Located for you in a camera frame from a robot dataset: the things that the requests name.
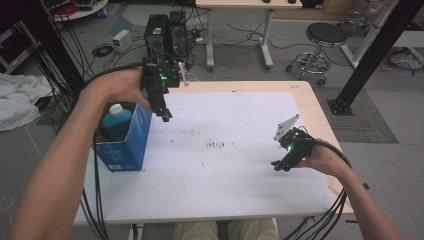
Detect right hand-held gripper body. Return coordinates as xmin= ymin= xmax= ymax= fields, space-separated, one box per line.
xmin=273 ymin=114 xmax=316 ymax=164

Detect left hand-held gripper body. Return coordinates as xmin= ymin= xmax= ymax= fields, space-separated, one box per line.
xmin=141 ymin=54 xmax=188 ymax=98

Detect blue bottle with white cap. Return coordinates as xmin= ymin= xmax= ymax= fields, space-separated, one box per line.
xmin=102 ymin=103 xmax=133 ymax=141

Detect blue cardboard box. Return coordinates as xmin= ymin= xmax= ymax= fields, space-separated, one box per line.
xmin=93 ymin=101 xmax=154 ymax=173

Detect person's right hand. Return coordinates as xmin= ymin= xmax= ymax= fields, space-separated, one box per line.
xmin=295 ymin=139 xmax=352 ymax=178

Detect person's left hand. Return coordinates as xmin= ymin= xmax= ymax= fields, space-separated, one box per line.
xmin=79 ymin=66 xmax=155 ymax=113

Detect black computer tower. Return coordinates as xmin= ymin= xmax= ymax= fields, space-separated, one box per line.
xmin=167 ymin=10 xmax=193 ymax=62
xmin=143 ymin=13 xmax=170 ymax=60

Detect small white box device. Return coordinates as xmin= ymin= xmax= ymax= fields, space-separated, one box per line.
xmin=111 ymin=29 xmax=134 ymax=53

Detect white paper sheet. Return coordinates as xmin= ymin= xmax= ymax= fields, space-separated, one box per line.
xmin=73 ymin=91 xmax=334 ymax=224

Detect grey floor mat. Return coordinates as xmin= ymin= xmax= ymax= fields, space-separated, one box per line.
xmin=313 ymin=86 xmax=400 ymax=145

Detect round white table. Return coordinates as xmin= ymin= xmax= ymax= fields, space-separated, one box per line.
xmin=42 ymin=0 xmax=110 ymax=22

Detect white-legged wooden desk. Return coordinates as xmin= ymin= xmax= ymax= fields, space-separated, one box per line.
xmin=194 ymin=0 xmax=304 ymax=72

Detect person's legs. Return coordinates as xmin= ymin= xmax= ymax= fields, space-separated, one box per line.
xmin=173 ymin=218 xmax=280 ymax=240

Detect black round stool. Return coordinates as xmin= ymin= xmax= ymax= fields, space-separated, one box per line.
xmin=285 ymin=22 xmax=350 ymax=87

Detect black curtain with stand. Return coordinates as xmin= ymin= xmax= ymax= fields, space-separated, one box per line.
xmin=0 ymin=0 xmax=86 ymax=98

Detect white metal stand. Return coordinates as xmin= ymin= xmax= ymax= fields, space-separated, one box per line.
xmin=339 ymin=0 xmax=400 ymax=70

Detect white crumpled cloth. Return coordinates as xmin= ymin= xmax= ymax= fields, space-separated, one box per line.
xmin=0 ymin=72 xmax=53 ymax=132

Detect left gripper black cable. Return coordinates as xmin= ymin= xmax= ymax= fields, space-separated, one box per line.
xmin=79 ymin=60 xmax=148 ymax=240

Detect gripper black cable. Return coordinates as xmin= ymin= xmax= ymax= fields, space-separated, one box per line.
xmin=79 ymin=60 xmax=148 ymax=240
xmin=283 ymin=125 xmax=354 ymax=240

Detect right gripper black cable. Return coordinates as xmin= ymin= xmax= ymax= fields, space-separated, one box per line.
xmin=283 ymin=125 xmax=354 ymax=240

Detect coiled black cable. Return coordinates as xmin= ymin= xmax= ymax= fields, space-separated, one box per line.
xmin=91 ymin=43 xmax=115 ymax=58

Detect black metal post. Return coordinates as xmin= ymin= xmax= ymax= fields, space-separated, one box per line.
xmin=326 ymin=0 xmax=424 ymax=116

